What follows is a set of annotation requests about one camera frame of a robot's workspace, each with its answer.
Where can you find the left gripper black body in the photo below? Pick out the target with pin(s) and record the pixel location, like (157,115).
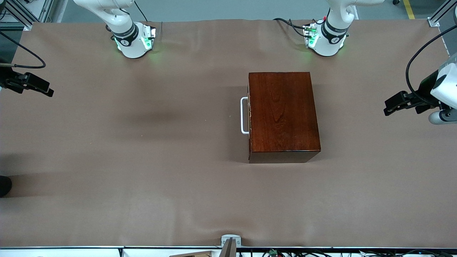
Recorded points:
(423,91)

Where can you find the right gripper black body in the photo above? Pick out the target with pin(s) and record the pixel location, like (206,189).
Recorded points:
(7,79)

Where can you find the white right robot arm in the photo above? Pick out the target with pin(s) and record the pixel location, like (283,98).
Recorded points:
(134,46)

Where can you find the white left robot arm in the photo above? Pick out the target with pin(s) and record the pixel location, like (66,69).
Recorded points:
(326,46)

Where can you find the dark wooden drawer cabinet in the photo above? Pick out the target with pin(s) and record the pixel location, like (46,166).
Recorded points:
(282,114)

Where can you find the black round object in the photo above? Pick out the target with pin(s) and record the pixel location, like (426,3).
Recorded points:
(4,186)

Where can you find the table cover sheet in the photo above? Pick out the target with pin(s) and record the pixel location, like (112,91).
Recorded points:
(142,160)

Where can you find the small green connector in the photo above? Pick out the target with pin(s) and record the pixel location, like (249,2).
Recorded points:
(274,252)

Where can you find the light wooden board piece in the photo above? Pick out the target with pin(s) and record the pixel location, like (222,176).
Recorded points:
(192,254)

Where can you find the aluminium frame profile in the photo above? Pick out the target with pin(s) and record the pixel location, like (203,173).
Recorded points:
(441,14)
(25,12)

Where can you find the white table edge rail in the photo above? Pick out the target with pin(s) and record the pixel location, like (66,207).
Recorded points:
(71,251)

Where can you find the grey camera mount clamp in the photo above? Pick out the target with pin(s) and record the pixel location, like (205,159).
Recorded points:
(231,240)

